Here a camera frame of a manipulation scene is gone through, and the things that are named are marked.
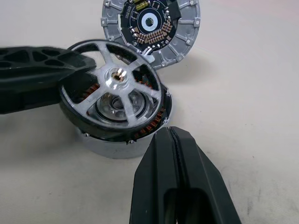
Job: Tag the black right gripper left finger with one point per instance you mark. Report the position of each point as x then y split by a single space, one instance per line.
158 177

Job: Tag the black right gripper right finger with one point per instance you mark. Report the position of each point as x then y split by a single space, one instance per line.
205 182

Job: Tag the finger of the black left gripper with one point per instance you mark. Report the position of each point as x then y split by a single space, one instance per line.
70 61
30 100

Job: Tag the silver spoked rotor black rim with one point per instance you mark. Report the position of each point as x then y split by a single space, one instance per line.
112 81

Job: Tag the round silver metal motor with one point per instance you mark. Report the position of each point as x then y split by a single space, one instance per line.
187 35

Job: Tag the silver cylindrical motor housing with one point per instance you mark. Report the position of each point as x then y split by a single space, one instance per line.
112 149

